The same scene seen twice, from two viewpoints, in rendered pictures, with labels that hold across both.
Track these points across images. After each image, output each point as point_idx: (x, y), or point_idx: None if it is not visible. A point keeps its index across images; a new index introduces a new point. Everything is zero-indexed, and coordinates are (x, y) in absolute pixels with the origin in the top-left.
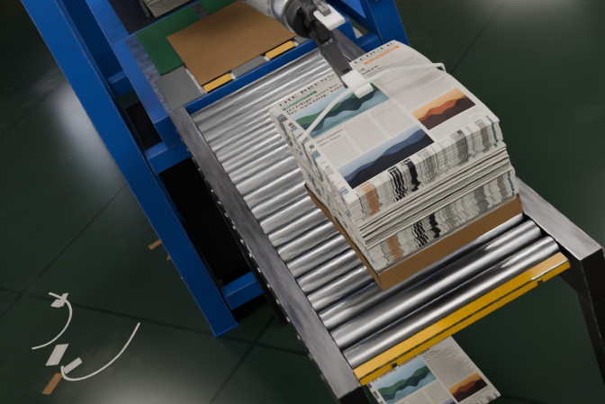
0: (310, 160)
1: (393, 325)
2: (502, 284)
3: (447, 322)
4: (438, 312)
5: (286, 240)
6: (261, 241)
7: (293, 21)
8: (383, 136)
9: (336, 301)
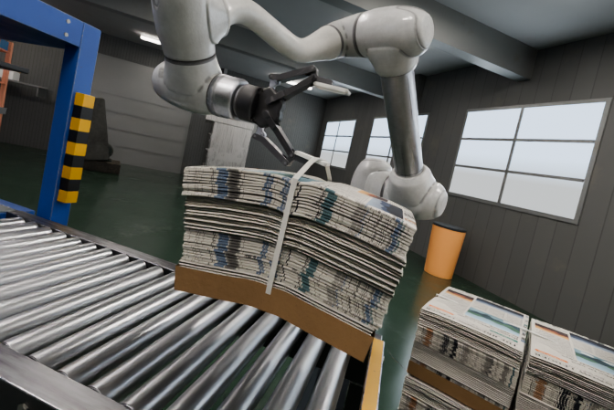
0: (295, 204)
1: None
2: (369, 363)
3: (370, 404)
4: (333, 403)
5: (60, 362)
6: (22, 363)
7: (254, 94)
8: (363, 196)
9: None
